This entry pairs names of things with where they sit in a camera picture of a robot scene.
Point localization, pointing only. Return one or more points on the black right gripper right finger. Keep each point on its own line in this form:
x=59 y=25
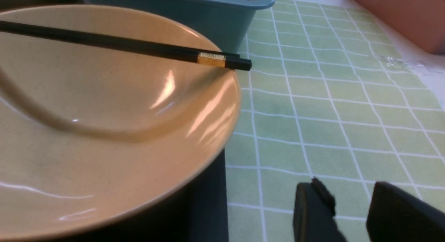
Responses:
x=397 y=216

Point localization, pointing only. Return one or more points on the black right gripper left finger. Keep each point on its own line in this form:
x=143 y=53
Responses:
x=314 y=214

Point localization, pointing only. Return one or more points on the black chopstick with gold band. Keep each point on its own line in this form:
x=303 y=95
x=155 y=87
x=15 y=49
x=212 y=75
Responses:
x=160 y=50

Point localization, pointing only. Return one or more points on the beige noodle bowl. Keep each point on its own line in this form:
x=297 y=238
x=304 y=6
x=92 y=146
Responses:
x=90 y=136

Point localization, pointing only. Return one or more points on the black plastic tray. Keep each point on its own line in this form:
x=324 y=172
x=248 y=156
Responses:
x=196 y=213

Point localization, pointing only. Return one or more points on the green checkered tablecloth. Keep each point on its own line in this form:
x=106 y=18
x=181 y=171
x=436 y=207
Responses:
x=328 y=97

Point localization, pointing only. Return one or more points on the pink plastic container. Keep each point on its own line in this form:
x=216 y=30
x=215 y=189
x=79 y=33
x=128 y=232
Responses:
x=420 y=21

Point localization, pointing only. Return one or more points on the blue plastic chopstick bin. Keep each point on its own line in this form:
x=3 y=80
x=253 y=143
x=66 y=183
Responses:
x=224 y=22

